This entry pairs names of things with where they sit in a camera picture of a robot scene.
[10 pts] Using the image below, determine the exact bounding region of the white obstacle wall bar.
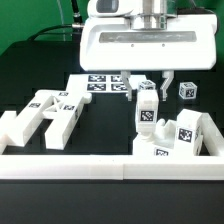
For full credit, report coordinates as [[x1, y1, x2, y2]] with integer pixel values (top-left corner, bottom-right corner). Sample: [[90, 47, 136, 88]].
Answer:
[[0, 155, 224, 180]]

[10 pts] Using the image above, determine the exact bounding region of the white marker cube right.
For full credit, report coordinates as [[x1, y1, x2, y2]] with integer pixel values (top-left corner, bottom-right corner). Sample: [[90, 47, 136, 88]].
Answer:
[[179, 82, 197, 99]]

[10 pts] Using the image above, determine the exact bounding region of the black cable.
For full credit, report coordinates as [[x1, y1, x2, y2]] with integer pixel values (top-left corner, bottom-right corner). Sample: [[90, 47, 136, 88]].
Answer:
[[27, 0, 88, 42]]

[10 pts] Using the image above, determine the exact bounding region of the white chair back frame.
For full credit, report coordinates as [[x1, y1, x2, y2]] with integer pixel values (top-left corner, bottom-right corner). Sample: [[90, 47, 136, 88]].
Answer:
[[8, 90, 92, 150]]

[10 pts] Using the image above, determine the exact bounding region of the white left side wall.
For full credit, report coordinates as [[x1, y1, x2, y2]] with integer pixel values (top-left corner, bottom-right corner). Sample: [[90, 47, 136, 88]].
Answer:
[[0, 111, 17, 155]]

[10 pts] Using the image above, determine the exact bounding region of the white marker cube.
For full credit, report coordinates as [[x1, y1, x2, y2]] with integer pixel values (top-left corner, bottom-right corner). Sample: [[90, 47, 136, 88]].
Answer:
[[138, 80, 156, 91], [179, 82, 197, 99]]

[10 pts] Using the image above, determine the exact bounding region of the white chair seat piece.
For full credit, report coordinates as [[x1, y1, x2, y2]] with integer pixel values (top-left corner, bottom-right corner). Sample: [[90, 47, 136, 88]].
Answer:
[[132, 119, 176, 158]]

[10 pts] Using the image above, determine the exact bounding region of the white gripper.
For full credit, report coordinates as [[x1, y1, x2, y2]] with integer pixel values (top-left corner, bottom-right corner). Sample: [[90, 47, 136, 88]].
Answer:
[[80, 0, 218, 101]]

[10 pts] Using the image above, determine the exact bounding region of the white wall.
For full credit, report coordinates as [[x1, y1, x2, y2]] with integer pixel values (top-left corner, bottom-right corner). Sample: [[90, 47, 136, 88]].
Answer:
[[0, 111, 17, 155], [202, 113, 224, 158]]

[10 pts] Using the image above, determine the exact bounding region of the white right side wall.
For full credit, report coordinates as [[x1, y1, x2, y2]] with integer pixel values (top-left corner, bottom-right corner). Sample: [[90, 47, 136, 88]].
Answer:
[[202, 113, 224, 158]]

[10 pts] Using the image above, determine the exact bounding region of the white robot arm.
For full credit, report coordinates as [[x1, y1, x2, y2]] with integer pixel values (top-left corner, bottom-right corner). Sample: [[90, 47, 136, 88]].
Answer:
[[80, 0, 218, 98]]

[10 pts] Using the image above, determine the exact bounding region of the white marker sheet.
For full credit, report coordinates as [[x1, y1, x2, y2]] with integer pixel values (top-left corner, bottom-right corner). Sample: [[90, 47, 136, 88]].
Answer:
[[65, 73, 148, 95]]

